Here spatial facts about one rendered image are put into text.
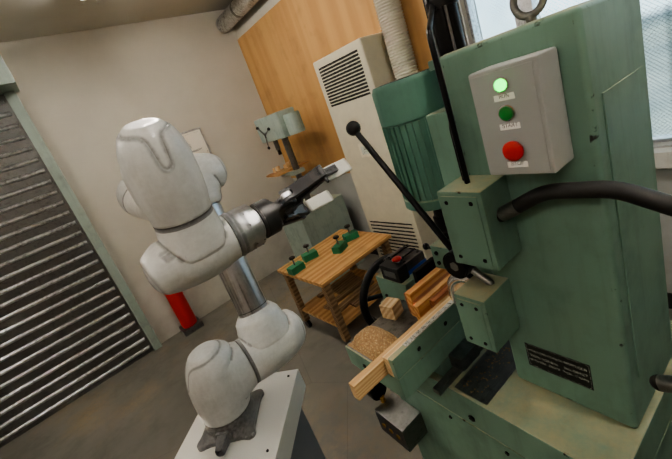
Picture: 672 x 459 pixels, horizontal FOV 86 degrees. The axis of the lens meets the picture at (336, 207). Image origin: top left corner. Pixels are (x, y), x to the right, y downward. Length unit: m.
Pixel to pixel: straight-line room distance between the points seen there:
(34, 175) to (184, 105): 1.31
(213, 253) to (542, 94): 0.55
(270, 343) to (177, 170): 0.76
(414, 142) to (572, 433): 0.64
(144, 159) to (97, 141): 3.04
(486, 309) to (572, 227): 0.21
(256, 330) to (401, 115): 0.78
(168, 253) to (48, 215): 2.95
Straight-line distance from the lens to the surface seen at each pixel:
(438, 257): 1.01
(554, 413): 0.93
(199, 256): 0.65
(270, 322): 1.22
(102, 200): 3.61
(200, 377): 1.19
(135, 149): 0.60
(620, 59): 0.70
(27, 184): 3.58
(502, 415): 0.93
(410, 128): 0.82
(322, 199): 0.86
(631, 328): 0.80
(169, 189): 0.60
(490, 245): 0.66
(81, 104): 3.68
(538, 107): 0.55
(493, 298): 0.76
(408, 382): 0.92
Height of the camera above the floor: 1.51
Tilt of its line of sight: 16 degrees down
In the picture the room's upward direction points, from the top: 20 degrees counter-clockwise
